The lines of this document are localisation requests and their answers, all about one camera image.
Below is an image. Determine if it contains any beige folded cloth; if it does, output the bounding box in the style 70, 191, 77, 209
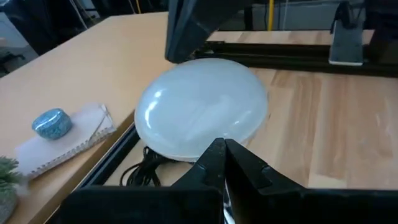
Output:
14, 103, 117, 180

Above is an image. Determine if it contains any tan wooden desk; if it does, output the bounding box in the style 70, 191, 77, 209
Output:
0, 11, 175, 224

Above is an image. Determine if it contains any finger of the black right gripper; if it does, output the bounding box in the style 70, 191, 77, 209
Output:
164, 0, 249, 65

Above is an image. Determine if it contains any yellow cable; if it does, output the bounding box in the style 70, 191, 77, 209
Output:
267, 0, 276, 32

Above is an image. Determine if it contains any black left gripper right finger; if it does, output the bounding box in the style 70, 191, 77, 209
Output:
225, 139, 398, 224

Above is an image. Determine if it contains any grey metal frame bracket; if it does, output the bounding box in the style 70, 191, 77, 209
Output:
328, 18, 365, 67

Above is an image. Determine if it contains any green succulent plant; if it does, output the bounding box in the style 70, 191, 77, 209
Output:
0, 156, 25, 224

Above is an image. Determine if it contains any blue round tin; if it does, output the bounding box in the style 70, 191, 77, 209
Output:
31, 108, 73, 141

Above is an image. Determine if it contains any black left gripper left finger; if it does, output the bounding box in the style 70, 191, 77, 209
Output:
58, 138, 226, 224

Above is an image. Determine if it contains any black lamp cord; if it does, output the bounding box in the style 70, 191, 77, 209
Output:
119, 146, 187, 188

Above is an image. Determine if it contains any white cup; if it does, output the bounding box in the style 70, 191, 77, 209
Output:
134, 57, 270, 163

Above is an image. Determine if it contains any black aluminium table frame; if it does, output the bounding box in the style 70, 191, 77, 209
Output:
46, 40, 398, 224

